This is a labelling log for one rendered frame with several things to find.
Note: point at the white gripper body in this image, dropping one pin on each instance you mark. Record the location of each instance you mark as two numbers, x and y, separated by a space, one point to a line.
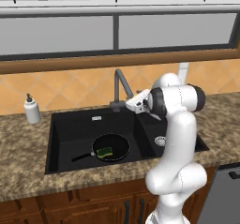
136 101

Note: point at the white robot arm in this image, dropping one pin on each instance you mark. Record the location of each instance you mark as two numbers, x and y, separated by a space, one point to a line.
179 134

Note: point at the grey sink tap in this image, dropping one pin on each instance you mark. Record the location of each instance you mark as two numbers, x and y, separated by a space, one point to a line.
117 87

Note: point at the black frying pan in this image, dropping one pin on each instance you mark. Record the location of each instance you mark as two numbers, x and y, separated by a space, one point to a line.
118 142

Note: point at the silver sink drain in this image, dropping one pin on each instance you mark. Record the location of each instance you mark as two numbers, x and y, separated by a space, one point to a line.
159 141

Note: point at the green and yellow sponge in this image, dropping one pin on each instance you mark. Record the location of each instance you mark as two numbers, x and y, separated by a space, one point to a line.
104 152

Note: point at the black kitchen sink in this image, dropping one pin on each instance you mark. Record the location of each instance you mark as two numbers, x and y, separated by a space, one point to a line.
72 134

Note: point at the wooden panel under sink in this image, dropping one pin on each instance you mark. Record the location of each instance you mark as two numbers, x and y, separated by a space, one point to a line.
106 191

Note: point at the silver overflow plate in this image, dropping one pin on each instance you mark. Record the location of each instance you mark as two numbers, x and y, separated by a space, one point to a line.
96 118

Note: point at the white upright object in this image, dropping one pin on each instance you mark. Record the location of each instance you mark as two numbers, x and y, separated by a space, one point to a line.
183 71

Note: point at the wooden window sill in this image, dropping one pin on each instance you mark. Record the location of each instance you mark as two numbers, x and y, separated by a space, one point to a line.
93 61

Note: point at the grey framed window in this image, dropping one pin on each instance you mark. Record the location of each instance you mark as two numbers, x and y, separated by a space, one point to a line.
62 34

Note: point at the white soap dispenser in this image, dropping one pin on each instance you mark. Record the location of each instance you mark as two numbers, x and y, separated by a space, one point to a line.
32 111

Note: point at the wooden cupboard door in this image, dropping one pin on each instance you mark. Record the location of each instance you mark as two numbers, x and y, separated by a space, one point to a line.
150 207
15 213
90 213

